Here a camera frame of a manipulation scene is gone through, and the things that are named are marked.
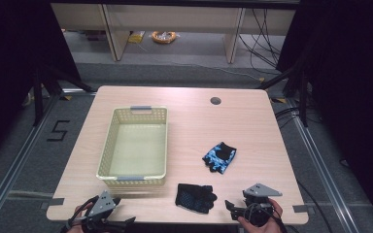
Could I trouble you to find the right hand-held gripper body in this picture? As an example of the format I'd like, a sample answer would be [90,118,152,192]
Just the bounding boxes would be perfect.
[242,183,284,228]

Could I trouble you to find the aluminium floor rail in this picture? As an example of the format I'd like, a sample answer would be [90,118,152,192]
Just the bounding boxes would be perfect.
[286,96,358,233]
[0,90,66,229]

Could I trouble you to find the pale yellow plastic basket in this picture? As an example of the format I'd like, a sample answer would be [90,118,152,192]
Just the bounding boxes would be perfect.
[95,105,169,188]

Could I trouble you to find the black cable beside table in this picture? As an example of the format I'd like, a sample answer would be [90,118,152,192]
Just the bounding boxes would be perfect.
[295,179,336,233]

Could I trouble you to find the dark curtain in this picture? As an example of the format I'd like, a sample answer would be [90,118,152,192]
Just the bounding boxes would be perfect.
[0,0,82,166]
[276,0,373,232]

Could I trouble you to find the black fingerless glove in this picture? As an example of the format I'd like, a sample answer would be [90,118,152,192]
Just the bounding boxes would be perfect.
[174,183,219,215]

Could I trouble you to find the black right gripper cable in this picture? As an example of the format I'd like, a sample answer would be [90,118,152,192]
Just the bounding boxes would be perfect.
[263,204,289,233]

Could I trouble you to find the blue camouflage fingerless glove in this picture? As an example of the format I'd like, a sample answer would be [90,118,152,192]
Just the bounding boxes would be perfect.
[201,141,238,175]

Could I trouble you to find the yellow packet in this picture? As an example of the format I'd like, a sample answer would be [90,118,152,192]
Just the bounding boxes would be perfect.
[127,30,147,45]

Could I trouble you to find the person's left hand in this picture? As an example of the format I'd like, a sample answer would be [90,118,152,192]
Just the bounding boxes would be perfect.
[67,202,95,233]

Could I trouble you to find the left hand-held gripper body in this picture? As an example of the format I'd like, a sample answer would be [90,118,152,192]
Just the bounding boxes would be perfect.
[81,189,121,233]

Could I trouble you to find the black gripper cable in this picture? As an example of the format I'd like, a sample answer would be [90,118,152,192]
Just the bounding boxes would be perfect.
[61,196,101,233]
[263,204,289,233]

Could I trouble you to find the person's right hand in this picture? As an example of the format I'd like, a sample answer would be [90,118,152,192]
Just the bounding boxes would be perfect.
[237,198,285,233]

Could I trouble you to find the black metal stand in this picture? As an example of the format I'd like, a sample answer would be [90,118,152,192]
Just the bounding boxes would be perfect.
[255,63,309,128]
[31,63,97,128]

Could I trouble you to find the black floor cables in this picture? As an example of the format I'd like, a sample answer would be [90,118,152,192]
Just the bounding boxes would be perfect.
[238,8,288,70]

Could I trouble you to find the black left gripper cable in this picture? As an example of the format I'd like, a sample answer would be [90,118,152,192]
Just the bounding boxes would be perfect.
[61,196,101,233]

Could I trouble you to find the orange cable coil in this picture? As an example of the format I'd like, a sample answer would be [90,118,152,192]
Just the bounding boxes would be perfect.
[151,30,179,45]

